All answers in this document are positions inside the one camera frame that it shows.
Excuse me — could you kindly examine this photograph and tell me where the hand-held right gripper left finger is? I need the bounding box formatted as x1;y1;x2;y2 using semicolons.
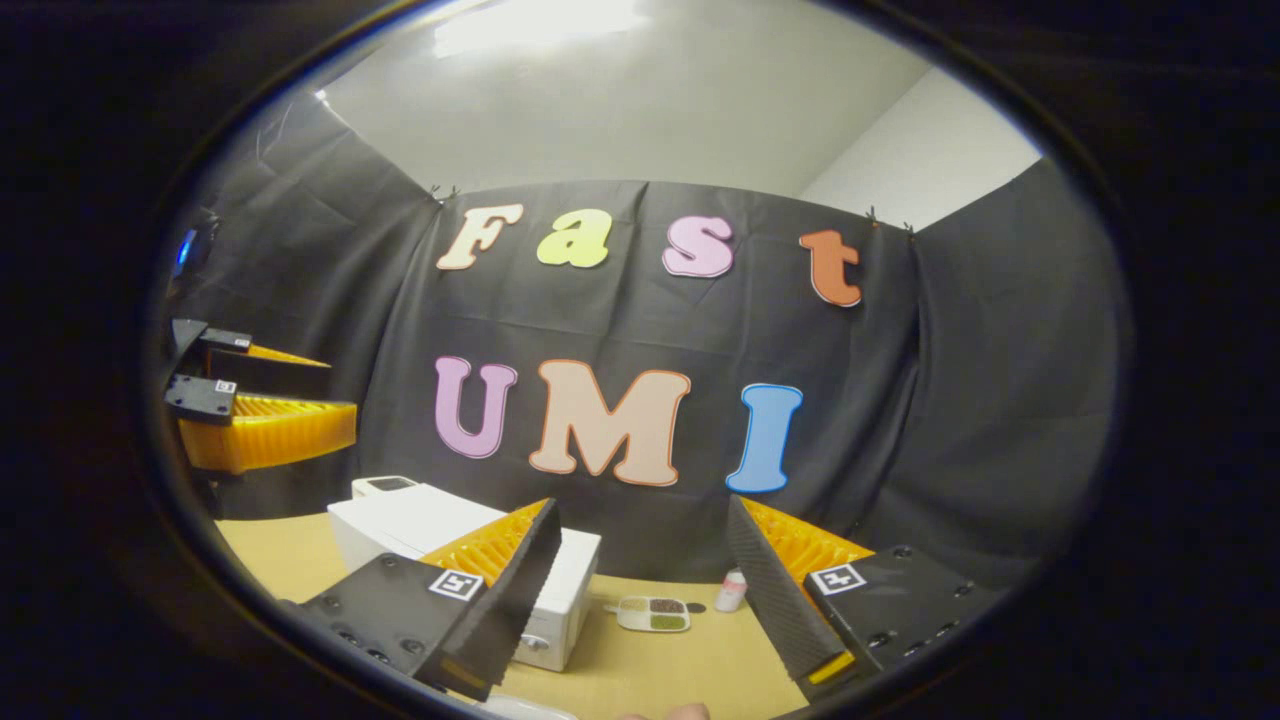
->
283;498;564;703

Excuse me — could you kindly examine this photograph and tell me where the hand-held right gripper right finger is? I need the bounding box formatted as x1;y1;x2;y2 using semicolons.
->
726;494;1006;701

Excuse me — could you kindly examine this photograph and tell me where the white microwave oven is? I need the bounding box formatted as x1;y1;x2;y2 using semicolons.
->
327;483;603;673

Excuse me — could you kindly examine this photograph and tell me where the white divided spice dish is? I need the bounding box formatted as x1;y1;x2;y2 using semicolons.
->
615;596;693;634

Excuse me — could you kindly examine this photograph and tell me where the white square plate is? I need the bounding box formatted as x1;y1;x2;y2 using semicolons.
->
478;693;581;720

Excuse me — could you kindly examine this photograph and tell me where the black backdrop cloth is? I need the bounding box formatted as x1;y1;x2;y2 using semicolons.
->
150;90;1131;601

